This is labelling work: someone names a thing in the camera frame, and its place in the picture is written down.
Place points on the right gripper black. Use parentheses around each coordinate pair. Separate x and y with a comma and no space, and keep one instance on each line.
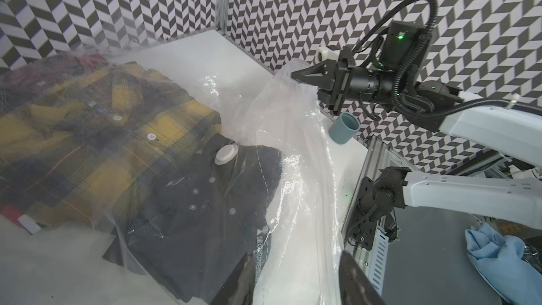
(349,81)

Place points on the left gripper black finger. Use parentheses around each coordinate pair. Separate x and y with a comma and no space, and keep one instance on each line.
(355,287)

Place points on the clear plastic vacuum bag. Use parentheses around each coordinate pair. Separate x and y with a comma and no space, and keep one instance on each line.
(65,264)

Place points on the yellow plaid shirt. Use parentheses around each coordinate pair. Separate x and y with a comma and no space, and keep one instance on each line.
(73,147)

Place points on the red black plaid shirt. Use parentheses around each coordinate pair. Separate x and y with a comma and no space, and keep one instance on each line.
(19,87)

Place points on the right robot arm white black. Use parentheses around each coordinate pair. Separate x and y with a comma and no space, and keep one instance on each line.
(400,42)

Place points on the grey blue cup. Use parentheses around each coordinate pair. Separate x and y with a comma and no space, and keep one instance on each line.
(344,128)

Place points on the light blue cloth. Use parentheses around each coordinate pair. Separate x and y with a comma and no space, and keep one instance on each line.
(499,260)

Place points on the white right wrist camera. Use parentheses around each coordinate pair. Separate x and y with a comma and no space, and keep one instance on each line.
(324,53)

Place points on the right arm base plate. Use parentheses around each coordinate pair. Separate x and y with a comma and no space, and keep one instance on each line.
(375,199)

